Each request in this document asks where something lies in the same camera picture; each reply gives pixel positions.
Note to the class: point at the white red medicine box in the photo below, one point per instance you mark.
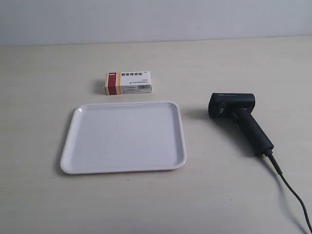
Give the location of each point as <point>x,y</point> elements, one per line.
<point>130,82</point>

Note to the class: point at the black handheld barcode scanner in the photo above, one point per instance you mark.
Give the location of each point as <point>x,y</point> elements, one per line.
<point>238,107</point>

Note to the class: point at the white rectangular plastic tray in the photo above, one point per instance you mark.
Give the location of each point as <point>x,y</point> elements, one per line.
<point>124,137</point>

